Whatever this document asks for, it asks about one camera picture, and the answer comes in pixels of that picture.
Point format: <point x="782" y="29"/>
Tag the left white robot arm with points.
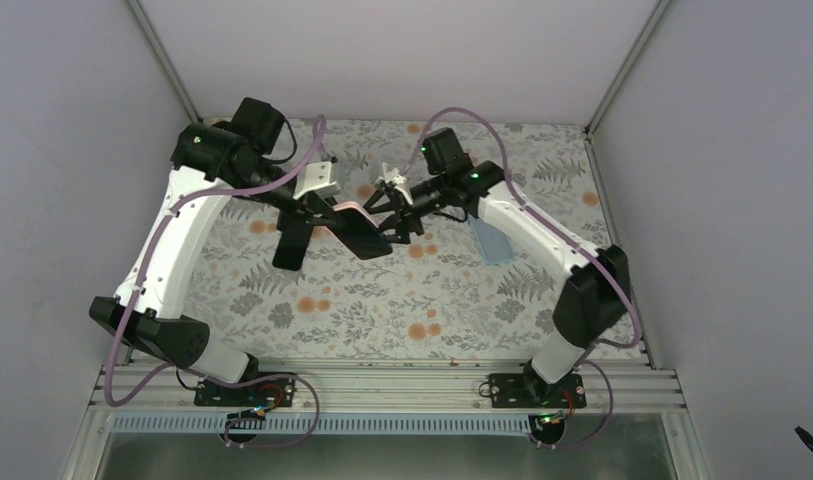
<point x="212" y="164"/>

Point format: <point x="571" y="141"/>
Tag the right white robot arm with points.
<point x="595" y="281"/>

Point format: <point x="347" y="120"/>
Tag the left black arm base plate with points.
<point x="268" y="394"/>

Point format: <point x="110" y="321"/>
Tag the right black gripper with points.
<point x="400" y="226"/>

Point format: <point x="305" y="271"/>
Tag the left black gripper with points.
<point x="315" y="204"/>

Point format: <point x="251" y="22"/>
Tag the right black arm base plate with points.
<point x="520" y="391"/>

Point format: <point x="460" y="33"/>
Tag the aluminium mounting rail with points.
<point x="436" y="387"/>

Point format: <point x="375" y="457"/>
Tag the slotted grey cable duct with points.
<point x="513" y="425"/>

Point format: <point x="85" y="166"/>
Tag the light blue phone case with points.
<point x="494" y="246"/>

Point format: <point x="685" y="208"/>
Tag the black smartphone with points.
<point x="293" y="243"/>

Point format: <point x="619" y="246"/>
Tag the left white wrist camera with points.
<point x="319" y="178"/>

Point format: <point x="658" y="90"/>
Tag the floral patterned table mat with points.
<point x="434" y="298"/>

